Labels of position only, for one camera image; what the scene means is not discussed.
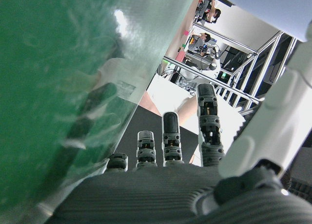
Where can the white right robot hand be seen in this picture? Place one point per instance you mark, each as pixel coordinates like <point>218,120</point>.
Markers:
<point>151,194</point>

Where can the translucent green plastic bag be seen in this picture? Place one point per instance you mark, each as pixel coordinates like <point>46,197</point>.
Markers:
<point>48,63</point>

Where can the person in white shirt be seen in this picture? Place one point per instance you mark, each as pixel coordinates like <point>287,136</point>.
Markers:
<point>170,97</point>

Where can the person with black hair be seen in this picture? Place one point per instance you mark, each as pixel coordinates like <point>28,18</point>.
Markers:
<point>214,14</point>
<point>203,40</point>

